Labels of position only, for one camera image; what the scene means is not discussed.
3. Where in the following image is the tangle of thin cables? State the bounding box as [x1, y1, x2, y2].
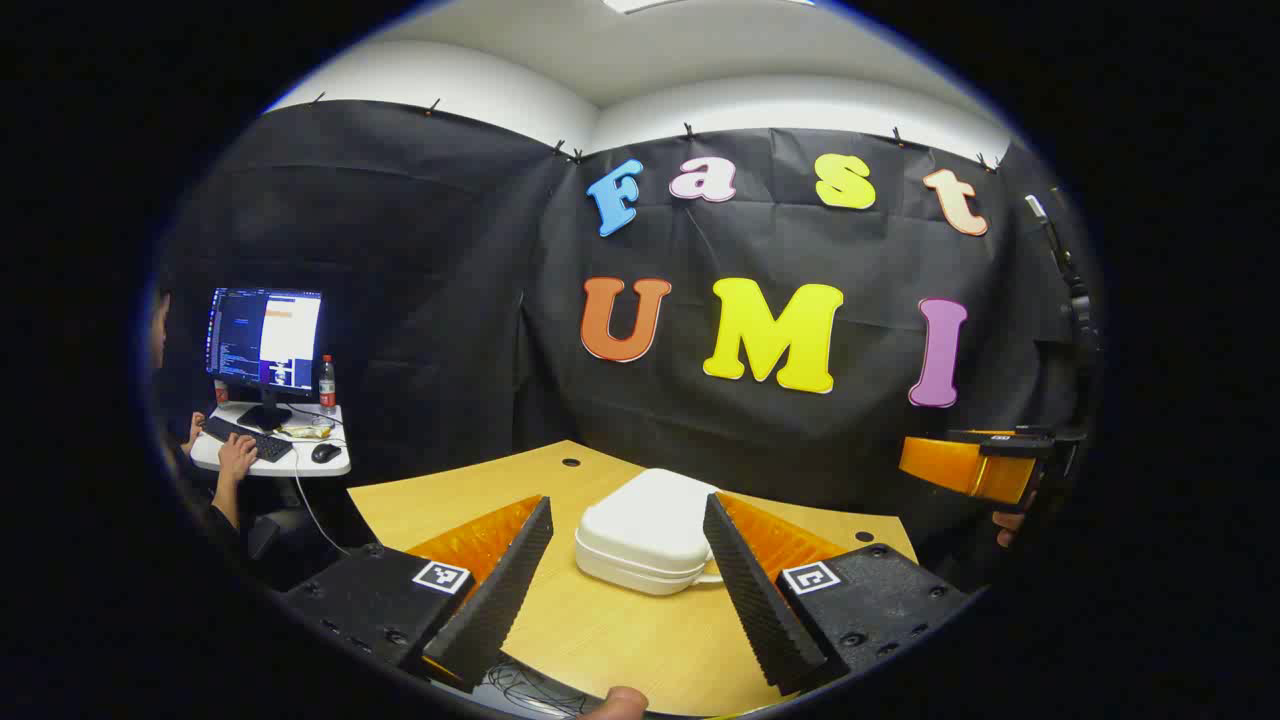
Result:
[480, 660, 601, 717]

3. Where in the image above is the computer monitor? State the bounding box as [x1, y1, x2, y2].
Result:
[205, 288, 324, 431]

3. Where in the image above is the white hanging cable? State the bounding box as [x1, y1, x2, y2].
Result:
[293, 470, 351, 557]

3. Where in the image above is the small white desk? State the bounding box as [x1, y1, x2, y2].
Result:
[190, 400, 353, 479]

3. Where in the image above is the white suitcase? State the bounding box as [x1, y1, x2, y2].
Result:
[575, 468, 726, 597]

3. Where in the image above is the black keyboard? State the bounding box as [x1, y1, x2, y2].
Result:
[202, 415, 296, 463]

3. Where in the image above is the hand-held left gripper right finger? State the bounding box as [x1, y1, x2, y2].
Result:
[703, 492, 973, 698]

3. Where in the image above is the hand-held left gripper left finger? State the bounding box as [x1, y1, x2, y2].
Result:
[285, 495, 554, 693]

